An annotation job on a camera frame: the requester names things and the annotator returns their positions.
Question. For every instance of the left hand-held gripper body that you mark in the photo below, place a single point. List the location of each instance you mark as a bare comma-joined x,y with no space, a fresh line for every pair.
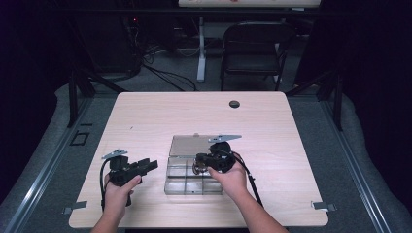
123,173

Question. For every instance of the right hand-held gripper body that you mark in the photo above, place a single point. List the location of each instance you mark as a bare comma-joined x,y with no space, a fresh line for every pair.
222,160

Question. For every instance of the small dark object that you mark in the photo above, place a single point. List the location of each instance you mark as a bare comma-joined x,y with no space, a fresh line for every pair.
198,171

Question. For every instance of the clear plastic compartment box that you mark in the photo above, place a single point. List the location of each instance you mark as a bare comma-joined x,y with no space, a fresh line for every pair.
184,181

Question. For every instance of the person's left hand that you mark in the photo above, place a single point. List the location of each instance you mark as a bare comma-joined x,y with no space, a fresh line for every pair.
118,194

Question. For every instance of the person's right hand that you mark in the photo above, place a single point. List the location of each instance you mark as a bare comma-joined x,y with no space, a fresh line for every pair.
233,181

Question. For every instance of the grey tape strip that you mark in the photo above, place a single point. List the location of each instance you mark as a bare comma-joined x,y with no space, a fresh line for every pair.
76,206
322,206

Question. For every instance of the black tape square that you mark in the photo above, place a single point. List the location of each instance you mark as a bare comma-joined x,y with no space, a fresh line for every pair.
72,143

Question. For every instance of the short black tape strip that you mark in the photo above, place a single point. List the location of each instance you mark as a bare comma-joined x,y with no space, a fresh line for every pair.
86,124

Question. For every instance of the black metal stand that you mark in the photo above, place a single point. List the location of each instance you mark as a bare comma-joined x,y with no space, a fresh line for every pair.
338,103
73,97

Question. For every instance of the white table leg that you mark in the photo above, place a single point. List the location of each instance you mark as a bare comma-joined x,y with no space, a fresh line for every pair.
201,55

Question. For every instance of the black folding chair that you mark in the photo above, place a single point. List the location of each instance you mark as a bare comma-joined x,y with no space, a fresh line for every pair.
256,48

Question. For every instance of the dark equipment cabinet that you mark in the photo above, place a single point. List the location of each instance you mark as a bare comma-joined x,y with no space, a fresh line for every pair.
110,45

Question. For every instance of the aluminium floor rail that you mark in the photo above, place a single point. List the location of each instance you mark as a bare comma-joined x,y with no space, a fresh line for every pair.
353,168
48,161

